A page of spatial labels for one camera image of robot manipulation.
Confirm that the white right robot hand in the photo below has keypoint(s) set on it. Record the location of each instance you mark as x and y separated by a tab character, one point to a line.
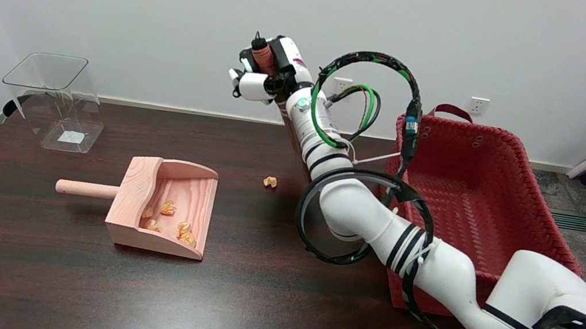
290	68

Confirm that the small brown hand broom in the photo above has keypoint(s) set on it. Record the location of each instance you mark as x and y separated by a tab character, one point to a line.
263	58

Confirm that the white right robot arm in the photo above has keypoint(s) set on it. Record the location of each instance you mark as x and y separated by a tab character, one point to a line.
356	209

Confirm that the light wooden dustpan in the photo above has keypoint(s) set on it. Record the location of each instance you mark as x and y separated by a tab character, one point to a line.
130	204

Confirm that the clear plastic container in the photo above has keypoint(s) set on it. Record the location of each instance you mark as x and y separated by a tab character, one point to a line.
65	113

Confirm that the red woven basket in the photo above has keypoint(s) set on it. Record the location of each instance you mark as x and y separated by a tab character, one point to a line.
471	214

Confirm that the small black object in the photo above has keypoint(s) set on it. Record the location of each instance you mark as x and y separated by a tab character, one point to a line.
10	108

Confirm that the metal floor vent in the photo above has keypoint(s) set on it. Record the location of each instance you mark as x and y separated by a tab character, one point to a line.
580	223

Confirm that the white wall outlet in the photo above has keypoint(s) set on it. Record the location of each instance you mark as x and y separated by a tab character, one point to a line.
479	106
341	84

